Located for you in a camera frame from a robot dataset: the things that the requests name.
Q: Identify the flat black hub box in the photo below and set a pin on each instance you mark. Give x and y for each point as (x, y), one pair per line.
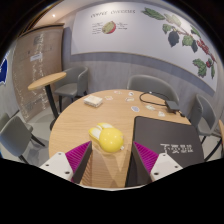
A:
(172, 105)

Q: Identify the grey armchair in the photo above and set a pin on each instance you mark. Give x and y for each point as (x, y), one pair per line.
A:
(13, 135)
(81, 78)
(203, 113)
(150, 83)

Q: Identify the wooden wall menu board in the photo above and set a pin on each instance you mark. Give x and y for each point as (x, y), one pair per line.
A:
(33, 66)

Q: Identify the yellow computer mouse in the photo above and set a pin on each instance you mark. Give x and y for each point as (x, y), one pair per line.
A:
(110, 138)

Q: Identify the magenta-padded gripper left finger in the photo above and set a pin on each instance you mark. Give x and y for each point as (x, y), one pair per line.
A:
(60, 163)

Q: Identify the small white box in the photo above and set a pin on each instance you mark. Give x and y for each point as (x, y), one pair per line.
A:
(93, 100)

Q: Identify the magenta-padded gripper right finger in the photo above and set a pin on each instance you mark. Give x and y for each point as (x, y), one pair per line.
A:
(163, 165)

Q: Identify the black mouse pad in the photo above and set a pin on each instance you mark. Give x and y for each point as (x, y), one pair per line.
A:
(166, 133)

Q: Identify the white plant wall mural panel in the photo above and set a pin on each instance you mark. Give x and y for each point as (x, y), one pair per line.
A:
(140, 33)

